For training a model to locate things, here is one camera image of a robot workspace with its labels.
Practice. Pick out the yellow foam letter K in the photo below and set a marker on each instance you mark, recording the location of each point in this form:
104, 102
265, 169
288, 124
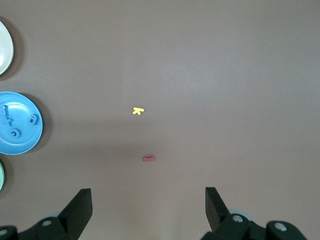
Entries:
137, 110

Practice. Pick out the blue foam letter c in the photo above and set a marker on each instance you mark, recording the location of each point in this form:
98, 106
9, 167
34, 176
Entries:
18, 134

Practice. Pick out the brown table mat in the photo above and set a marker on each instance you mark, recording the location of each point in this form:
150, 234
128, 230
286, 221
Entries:
200, 75

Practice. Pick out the blue foam letter m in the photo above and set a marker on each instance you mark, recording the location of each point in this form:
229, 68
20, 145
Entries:
5, 111

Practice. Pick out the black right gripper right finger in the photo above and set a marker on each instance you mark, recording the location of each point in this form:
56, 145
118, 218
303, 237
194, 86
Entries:
225, 226

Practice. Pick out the red foam letter r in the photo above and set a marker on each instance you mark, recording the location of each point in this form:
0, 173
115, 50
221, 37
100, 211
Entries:
149, 159

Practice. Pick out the blue foam plus sign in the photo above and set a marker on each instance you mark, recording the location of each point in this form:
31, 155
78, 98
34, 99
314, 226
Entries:
7, 121

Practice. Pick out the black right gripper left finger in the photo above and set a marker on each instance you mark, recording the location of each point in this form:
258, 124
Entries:
62, 226

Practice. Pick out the green plate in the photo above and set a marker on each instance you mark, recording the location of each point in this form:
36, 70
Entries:
1, 176

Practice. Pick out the beige pink plate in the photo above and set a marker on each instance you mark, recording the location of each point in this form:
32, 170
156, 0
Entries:
5, 47

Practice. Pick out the blue plate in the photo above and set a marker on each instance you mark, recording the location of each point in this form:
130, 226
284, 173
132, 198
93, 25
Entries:
22, 145

